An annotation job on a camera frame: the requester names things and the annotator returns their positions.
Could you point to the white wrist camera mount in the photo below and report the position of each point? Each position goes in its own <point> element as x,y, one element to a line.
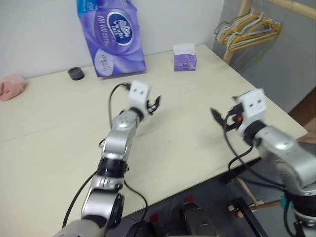
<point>254,106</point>
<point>138,95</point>

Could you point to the black metal floor bar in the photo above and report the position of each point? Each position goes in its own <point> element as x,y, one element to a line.
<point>249,217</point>

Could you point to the bunch of clothes hangers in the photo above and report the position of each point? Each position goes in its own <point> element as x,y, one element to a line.
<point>254,30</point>

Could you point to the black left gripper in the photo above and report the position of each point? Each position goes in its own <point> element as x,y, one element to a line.
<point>149,106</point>

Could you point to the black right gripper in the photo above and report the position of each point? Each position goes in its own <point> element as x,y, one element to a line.
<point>234,121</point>

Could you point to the small purple tissue box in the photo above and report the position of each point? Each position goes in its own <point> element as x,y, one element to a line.
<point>184,60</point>

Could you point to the bamboo clothes rack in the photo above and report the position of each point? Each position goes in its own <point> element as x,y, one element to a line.
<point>234,37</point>

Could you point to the light wooden base beam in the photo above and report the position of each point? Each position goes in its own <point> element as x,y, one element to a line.
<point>249,195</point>

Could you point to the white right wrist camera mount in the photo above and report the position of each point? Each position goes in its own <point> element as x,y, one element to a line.
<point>254,106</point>

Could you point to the large purple tissue pack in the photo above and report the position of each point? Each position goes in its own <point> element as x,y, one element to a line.
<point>116,39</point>

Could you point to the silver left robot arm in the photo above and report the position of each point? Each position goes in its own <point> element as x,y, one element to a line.
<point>118,140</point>

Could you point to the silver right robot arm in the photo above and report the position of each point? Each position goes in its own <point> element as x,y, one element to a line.
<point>284,148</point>

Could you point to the pink cloth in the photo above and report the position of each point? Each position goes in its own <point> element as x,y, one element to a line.
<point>11,87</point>

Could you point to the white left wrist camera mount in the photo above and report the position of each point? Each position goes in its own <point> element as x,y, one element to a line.
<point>138,95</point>

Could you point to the dark grey rounded shape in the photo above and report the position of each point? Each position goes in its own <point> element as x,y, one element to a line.
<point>197,219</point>
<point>143,229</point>

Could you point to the black round lid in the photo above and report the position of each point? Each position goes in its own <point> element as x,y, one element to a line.
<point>76,73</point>

